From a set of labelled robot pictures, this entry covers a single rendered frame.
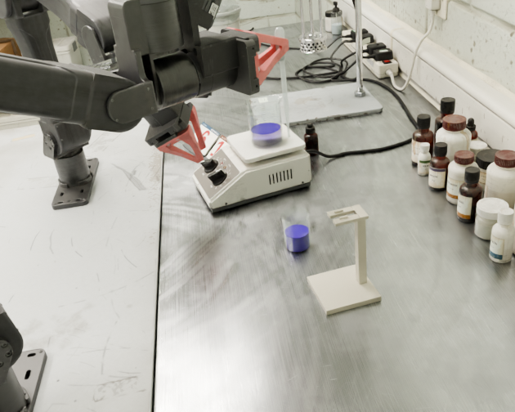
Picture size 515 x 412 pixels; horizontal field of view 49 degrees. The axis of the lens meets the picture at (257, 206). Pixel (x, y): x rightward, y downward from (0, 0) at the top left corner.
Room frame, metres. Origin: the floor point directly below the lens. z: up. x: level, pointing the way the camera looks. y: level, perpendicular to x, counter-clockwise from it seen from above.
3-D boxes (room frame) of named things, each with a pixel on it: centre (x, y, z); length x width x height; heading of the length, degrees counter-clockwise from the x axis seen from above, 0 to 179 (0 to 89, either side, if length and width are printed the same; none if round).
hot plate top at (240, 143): (0.98, -0.03, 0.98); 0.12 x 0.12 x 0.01; 16
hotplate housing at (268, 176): (0.97, 0.00, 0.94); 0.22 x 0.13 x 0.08; 106
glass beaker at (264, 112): (0.97, -0.04, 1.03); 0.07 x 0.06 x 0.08; 105
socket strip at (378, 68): (1.67, -0.38, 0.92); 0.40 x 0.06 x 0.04; 3
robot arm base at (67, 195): (1.08, 0.37, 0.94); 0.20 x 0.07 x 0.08; 3
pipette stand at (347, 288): (0.63, -0.10, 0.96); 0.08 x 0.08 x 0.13; 11
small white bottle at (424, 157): (0.93, -0.32, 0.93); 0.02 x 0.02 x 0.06
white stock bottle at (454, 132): (0.92, -0.36, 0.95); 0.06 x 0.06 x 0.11
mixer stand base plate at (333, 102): (1.34, -0.17, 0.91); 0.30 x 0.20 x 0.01; 93
